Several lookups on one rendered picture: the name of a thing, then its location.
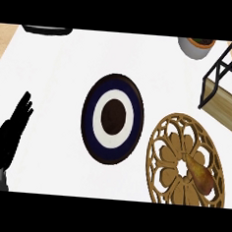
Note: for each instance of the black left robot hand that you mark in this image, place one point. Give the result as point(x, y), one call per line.
point(10, 132)

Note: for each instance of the round wooden openwork placemat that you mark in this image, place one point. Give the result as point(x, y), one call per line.
point(170, 158)

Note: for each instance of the brown sweet potato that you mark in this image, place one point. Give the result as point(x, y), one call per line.
point(200, 175)

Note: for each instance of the blue white brown round plate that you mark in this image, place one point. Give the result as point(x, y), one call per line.
point(113, 118)

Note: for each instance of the black flat appliance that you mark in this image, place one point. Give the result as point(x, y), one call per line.
point(47, 30)

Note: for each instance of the grey potted plant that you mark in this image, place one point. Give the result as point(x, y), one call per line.
point(196, 47)

